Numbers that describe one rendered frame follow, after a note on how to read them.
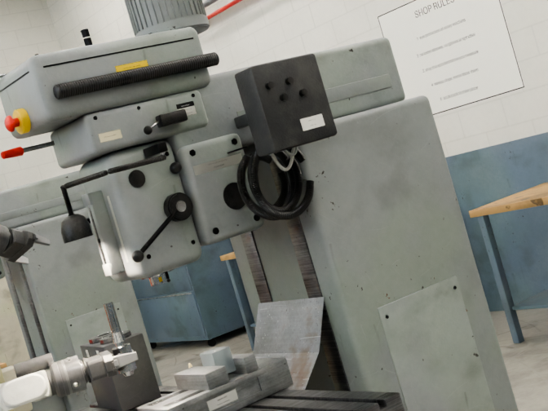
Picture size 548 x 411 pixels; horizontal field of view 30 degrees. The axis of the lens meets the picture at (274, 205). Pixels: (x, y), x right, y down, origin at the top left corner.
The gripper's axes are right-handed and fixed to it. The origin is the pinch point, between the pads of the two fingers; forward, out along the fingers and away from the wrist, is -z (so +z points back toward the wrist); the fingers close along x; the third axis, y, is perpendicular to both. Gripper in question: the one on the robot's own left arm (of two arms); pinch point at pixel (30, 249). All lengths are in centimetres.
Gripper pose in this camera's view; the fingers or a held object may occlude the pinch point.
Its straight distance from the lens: 318.3
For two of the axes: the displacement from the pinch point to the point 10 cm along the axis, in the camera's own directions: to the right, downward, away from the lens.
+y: -2.9, -7.8, 5.5
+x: 7.2, -5.5, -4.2
